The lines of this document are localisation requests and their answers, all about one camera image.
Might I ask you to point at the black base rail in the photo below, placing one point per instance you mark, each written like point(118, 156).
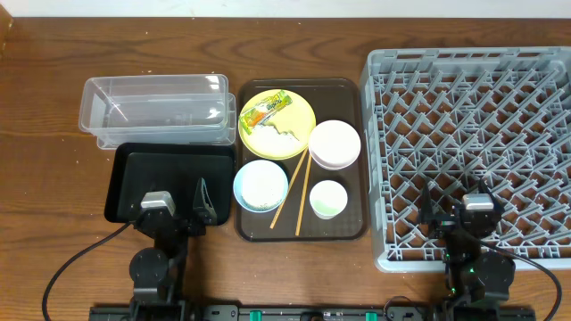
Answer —
point(234, 313)

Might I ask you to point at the pink bowl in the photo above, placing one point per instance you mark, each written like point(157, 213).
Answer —
point(334, 144)

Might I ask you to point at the grey dishwasher rack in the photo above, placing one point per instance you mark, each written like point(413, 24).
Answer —
point(448, 118)

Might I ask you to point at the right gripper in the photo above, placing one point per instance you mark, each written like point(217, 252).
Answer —
point(442, 223)

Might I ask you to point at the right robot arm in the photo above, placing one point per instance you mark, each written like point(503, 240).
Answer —
point(476, 278)

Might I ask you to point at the yellow plate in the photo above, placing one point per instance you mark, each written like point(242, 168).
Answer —
point(298, 118)

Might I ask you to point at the white cup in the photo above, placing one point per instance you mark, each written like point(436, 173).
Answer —
point(328, 199)

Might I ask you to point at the green orange snack wrapper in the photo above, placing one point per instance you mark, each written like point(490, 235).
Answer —
point(264, 110)

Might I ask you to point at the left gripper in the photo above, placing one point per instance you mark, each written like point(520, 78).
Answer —
point(207, 217)

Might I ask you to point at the black waste tray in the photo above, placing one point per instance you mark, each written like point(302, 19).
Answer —
point(176, 168)

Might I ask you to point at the brown serving tray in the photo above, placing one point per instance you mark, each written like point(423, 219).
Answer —
point(330, 98)

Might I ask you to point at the clear plastic bin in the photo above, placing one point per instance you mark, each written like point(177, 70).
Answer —
point(159, 109)

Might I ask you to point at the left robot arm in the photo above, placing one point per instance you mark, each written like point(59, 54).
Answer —
point(158, 272)

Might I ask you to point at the left wooden chopstick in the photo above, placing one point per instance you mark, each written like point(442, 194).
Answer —
point(291, 183)

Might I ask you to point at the light blue bowl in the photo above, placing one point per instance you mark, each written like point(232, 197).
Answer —
point(241, 185)

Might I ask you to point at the white rice pile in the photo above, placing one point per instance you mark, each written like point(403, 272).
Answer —
point(263, 187)

